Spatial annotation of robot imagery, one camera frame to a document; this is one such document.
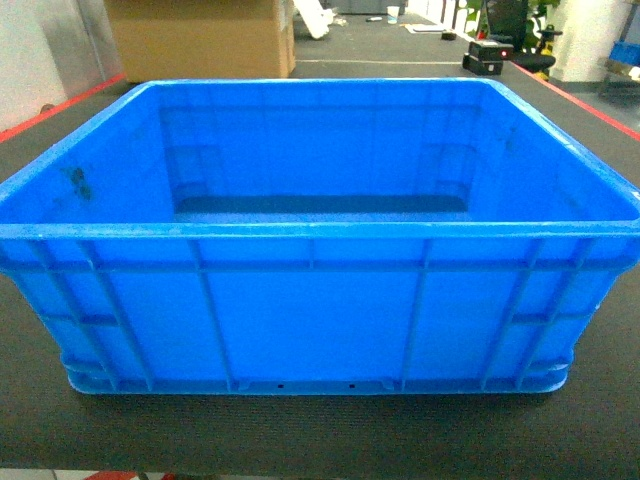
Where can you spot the large blue plastic crate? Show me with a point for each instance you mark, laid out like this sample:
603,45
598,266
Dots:
312,237

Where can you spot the brown cardboard box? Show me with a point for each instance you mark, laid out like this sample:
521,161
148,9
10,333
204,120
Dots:
167,40

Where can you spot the white paper cup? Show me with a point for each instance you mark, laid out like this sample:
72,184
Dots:
392,14

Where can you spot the black device with red light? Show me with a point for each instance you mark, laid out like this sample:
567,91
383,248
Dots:
486,57

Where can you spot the green potted plant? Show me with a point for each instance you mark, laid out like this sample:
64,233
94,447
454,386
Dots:
514,19

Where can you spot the black office chair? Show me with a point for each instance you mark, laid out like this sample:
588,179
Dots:
535,56

